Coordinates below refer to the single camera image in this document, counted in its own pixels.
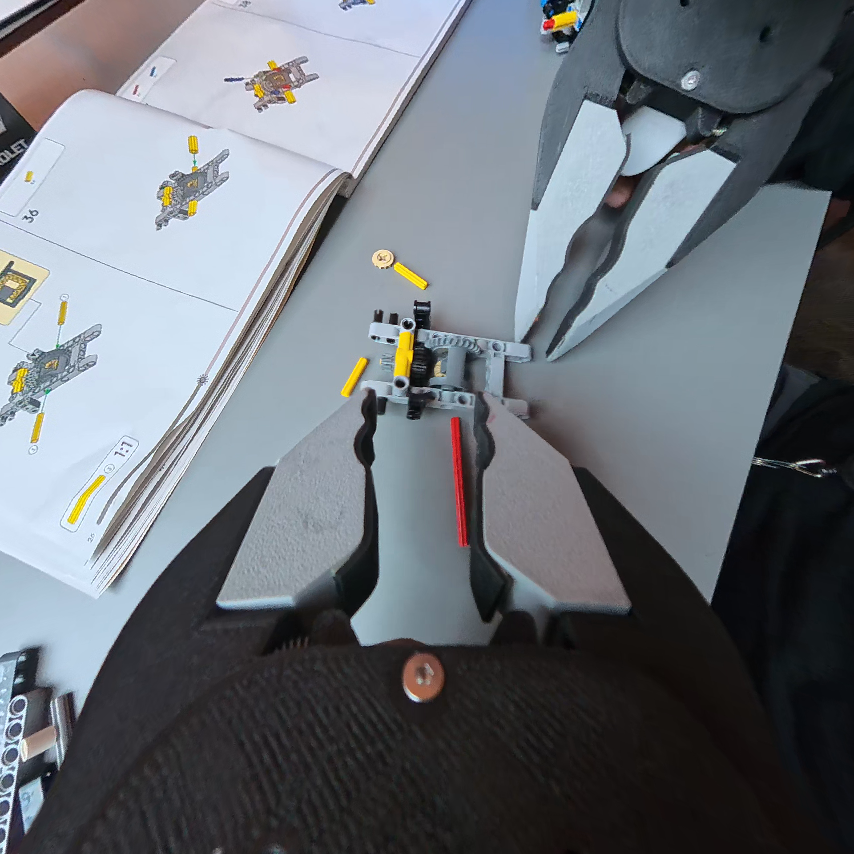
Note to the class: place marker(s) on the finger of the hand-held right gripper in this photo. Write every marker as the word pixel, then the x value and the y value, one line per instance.
pixel 567 187
pixel 660 220

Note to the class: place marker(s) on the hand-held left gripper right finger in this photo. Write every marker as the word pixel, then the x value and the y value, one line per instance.
pixel 547 527

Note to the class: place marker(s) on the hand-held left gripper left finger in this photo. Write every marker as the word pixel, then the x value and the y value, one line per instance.
pixel 300 520

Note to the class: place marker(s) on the long red lego axle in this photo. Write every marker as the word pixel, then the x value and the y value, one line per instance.
pixel 458 480

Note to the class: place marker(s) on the short yellow lego axle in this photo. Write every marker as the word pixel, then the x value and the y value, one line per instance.
pixel 410 275
pixel 354 377

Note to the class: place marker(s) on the grey lego gearbox assembly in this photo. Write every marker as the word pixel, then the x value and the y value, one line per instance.
pixel 460 363

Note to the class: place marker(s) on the person's right forearm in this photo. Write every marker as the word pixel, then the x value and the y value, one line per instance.
pixel 831 127

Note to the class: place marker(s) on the small built lego model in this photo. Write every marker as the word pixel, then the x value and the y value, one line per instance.
pixel 564 20

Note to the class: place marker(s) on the tan lego gear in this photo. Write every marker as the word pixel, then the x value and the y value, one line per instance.
pixel 382 259

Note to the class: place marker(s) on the open lego instruction booklet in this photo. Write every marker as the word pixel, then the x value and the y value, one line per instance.
pixel 167 267

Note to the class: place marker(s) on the pile of loose lego pieces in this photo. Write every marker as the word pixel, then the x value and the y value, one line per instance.
pixel 17 734

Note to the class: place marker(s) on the metal keyring clip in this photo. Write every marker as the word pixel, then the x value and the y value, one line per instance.
pixel 797 465

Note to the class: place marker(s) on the person's black clothing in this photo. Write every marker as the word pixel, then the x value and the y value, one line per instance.
pixel 787 634

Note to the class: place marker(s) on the black cardboard box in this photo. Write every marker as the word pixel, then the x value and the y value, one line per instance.
pixel 13 133

